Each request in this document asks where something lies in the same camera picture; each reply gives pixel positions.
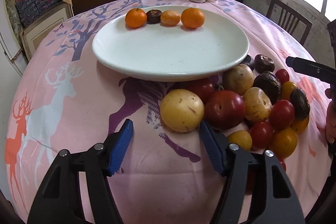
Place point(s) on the large orange mandarin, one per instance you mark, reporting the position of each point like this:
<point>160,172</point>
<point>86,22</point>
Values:
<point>192,18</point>

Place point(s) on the red cherry tomato middle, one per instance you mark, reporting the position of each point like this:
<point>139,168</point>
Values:
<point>281,115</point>

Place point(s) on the dark fruit behind plate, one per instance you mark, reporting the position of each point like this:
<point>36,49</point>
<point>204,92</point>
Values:
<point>249,61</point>

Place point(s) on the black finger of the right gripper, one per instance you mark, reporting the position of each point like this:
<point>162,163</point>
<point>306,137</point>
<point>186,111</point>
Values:
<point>310,68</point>

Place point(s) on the yellow passion fruit front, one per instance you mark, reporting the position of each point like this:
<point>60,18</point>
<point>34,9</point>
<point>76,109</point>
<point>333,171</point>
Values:
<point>181,110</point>

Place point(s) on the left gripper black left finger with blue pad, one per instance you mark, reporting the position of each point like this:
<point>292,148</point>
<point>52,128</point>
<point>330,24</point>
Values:
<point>58,199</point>

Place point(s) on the yellow speckled fruit upper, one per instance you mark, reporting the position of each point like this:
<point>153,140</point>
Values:
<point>238,79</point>

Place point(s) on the red cherry tomato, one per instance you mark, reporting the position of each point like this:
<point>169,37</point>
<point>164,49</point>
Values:
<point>282,75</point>
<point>281,115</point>

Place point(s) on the pink deer print tablecloth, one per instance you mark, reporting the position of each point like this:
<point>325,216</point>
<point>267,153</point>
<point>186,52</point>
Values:
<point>65,98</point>

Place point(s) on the dark fruit far right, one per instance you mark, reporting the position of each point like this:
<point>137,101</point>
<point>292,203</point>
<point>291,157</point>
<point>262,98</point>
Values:
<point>300,103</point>

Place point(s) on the white ceramic plate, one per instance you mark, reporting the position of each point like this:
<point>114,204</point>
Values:
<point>170,54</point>

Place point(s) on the small orange mandarin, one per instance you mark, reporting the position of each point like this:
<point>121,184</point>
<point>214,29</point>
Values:
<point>135,18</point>

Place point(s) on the framed picture leaning on wall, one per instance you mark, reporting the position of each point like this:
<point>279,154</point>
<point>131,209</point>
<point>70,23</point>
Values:
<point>33,35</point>

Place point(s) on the yellow speckled fruit middle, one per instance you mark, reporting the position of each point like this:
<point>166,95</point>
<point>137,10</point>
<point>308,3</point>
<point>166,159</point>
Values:
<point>257,105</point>

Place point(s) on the dark brown fruit on plate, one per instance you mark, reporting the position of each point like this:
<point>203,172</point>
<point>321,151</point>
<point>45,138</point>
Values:
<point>154,16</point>

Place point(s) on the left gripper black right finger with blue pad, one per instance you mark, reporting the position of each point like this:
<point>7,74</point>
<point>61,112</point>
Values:
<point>273,197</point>

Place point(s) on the small orange fruit on plate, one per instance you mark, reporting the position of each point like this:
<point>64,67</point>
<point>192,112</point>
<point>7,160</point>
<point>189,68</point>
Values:
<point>170,18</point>

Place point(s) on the yellow speckled fruit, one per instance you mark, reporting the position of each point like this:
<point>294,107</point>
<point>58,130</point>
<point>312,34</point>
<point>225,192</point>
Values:
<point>238,79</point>
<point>257,105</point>

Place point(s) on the dark brown fruit top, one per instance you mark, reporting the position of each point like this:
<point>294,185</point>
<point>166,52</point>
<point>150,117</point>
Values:
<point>264,64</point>

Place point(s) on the person's hand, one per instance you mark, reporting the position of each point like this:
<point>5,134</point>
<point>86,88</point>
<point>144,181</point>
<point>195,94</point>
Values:
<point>330,117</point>

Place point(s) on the red cherry tomato right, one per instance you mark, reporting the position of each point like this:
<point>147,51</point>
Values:
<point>282,75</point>

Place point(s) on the large red tomato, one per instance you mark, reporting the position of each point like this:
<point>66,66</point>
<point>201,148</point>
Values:
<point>224,110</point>

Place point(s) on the orange cherry tomato low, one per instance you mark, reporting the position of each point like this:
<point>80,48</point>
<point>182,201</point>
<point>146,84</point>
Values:
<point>284,143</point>

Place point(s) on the dark wooden chair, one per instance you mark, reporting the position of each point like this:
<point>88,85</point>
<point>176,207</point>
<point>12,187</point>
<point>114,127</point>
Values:
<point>289,19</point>

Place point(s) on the dark purple passion fruit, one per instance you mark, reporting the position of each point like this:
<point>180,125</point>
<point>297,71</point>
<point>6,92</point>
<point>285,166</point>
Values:
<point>270,84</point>

